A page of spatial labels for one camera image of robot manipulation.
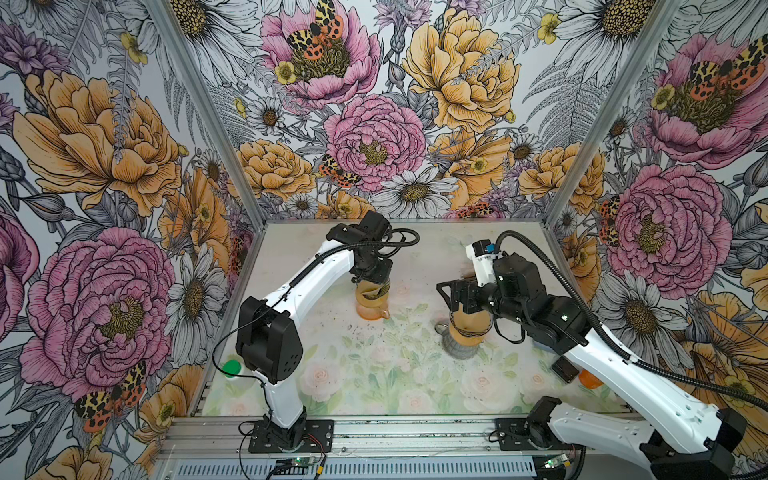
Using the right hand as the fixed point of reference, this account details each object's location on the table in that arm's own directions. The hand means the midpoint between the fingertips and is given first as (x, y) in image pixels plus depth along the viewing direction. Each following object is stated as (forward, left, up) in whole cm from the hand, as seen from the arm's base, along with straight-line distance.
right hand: (453, 294), depth 70 cm
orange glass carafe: (+9, +20, -25) cm, 33 cm away
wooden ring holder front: (-4, -5, -17) cm, 18 cm away
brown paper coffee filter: (+1, -7, -15) cm, 17 cm away
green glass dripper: (+10, +16, -12) cm, 22 cm away
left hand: (+10, +18, -10) cm, 23 cm away
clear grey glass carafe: (+2, 0, -21) cm, 21 cm away
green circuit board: (-30, -22, -28) cm, 47 cm away
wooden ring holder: (+9, +21, -17) cm, 28 cm away
